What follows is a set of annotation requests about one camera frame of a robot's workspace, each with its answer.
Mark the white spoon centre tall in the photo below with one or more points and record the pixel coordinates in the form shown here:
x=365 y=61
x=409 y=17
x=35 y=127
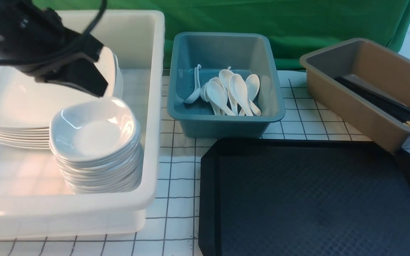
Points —
x=239 y=92

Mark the teal plastic bin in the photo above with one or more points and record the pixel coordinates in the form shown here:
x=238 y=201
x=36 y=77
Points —
x=244 y=54

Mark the black serving tray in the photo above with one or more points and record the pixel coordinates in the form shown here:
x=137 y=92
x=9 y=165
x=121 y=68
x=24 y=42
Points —
x=265 y=197

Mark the white spoon leaning left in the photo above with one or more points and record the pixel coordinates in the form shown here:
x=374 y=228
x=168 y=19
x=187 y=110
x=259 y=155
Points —
x=196 y=93

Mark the white spoon back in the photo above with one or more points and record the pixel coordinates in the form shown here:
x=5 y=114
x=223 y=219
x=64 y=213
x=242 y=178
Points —
x=224 y=77

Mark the stack of white bowls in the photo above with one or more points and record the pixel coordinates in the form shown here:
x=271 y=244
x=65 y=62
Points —
x=97 y=146

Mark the white spoon right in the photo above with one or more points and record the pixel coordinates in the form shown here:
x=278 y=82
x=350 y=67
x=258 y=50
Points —
x=253 y=88

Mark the white spoon centre front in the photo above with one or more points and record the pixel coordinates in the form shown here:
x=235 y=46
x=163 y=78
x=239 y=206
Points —
x=216 y=95

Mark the brown plastic bin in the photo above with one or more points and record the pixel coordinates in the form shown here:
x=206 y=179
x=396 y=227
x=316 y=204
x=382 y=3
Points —
x=371 y=65

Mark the black chopsticks bundle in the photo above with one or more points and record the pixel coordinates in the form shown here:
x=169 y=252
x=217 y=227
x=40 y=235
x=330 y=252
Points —
x=397 y=110

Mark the green cloth backdrop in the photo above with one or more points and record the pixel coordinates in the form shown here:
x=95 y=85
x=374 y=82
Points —
x=293 y=27

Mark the stack of white square plates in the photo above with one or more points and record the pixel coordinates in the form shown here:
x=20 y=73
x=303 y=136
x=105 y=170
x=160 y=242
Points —
x=27 y=107

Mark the large white plastic tub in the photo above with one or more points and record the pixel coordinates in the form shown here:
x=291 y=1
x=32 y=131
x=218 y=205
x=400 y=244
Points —
x=35 y=201

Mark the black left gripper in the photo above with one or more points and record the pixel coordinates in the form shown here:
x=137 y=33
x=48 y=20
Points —
x=35 y=42

